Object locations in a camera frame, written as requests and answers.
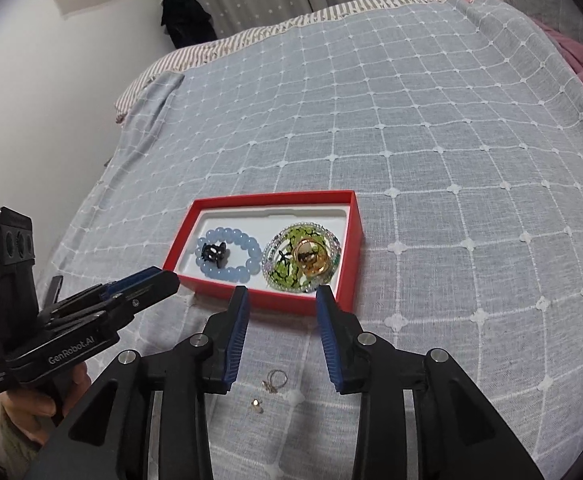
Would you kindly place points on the person's left forearm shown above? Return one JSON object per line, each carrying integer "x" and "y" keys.
{"x": 14, "y": 442}

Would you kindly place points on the dark hair clip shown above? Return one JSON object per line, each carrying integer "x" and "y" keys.
{"x": 214, "y": 253}

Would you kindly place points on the small gold stud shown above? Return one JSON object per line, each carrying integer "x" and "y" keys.
{"x": 256, "y": 404}

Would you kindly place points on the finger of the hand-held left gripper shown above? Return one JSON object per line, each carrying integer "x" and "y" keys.
{"x": 126, "y": 280}
{"x": 146, "y": 292}

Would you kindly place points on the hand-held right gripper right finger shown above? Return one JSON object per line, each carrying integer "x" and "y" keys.
{"x": 329, "y": 340}

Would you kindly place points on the person's left hand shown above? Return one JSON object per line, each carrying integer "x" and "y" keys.
{"x": 26, "y": 407}

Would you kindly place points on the red box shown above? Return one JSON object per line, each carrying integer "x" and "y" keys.
{"x": 281, "y": 305}

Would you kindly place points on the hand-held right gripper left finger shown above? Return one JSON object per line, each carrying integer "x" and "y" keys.
{"x": 236, "y": 340}

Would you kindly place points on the black garment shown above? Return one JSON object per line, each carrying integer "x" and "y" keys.
{"x": 184, "y": 20}

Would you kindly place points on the striped bedsheet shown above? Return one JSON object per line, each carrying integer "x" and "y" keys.
{"x": 181, "y": 57}

